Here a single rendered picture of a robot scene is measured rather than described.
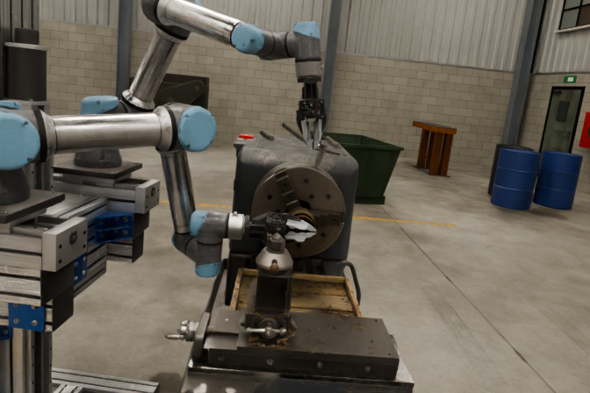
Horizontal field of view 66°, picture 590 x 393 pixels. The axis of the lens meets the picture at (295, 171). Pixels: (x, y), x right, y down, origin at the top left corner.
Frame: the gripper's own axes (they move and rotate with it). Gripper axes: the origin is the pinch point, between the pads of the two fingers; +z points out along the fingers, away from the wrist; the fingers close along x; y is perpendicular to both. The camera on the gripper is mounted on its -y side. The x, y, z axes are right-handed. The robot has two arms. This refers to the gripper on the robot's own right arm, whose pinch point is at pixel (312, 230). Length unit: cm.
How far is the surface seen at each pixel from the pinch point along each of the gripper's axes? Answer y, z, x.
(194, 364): 47, -25, -15
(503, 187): -543, 344, -79
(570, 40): -902, 622, 202
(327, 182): -16.3, 4.9, 11.9
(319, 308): 11.0, 3.4, -19.2
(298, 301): 7.7, -2.2, -19.2
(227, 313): 32.2, -20.6, -11.4
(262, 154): -33.9, -17.5, 16.1
